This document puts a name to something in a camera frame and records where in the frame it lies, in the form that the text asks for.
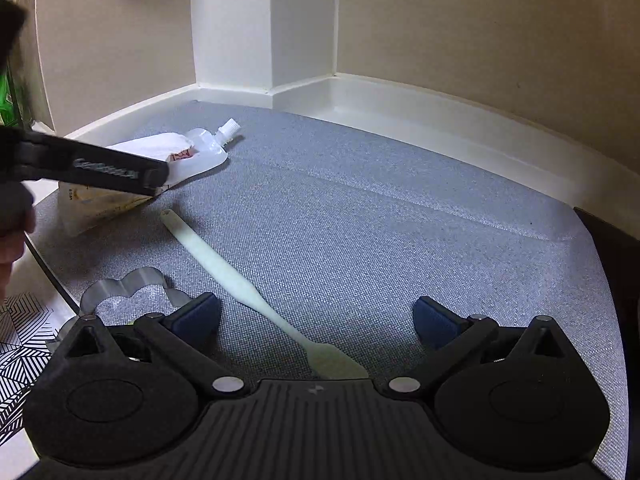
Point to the person's left hand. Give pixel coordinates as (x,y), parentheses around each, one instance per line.
(12,252)

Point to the white geometric print mat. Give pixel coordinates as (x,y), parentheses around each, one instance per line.
(20,360)

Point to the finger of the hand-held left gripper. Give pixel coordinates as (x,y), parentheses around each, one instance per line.
(100,170)

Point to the grey mat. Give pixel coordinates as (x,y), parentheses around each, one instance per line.
(375,210)

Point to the dark cooktop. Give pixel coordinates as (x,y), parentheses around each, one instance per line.
(615,245)

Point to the white spout pouch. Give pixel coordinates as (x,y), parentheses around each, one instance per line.
(200,155)

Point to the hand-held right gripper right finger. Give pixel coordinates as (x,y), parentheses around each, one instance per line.
(435,321)

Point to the white plastic spatula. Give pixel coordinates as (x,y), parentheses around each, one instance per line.
(225,275)

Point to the green snack bag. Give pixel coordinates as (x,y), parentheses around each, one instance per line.
(6,102)

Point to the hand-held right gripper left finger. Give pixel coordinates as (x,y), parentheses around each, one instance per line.
(195,316)

